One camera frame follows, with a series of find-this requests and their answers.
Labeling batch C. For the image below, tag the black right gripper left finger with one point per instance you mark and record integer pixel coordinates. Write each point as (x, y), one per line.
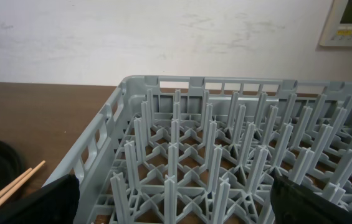
(56, 202)

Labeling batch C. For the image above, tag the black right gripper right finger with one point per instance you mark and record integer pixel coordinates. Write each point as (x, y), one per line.
(294, 203)

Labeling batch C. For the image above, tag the wooden chopstick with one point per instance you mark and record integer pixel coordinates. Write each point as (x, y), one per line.
(10, 192)
(4, 191)

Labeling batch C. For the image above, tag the grey plastic dishwasher rack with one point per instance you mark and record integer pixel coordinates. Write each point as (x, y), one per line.
(200, 149)

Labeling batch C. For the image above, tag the white wall control panel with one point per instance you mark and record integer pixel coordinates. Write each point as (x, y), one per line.
(337, 31)

